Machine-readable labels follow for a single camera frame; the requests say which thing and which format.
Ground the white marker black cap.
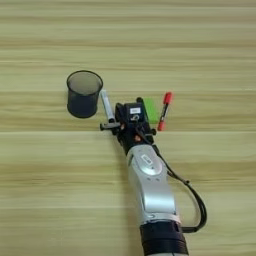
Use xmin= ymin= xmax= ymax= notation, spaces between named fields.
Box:
xmin=100 ymin=89 xmax=117 ymax=124

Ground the red marker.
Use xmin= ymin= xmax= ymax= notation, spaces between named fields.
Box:
xmin=156 ymin=91 xmax=174 ymax=132

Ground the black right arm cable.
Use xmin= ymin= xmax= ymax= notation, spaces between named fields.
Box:
xmin=134 ymin=126 xmax=208 ymax=234

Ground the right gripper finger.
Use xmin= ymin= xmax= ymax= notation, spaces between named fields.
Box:
xmin=114 ymin=102 xmax=127 ymax=124

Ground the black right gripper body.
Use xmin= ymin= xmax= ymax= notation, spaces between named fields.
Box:
xmin=99 ymin=121 xmax=158 ymax=157

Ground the black mesh pen cup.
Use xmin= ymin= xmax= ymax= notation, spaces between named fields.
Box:
xmin=66 ymin=69 xmax=104 ymax=119

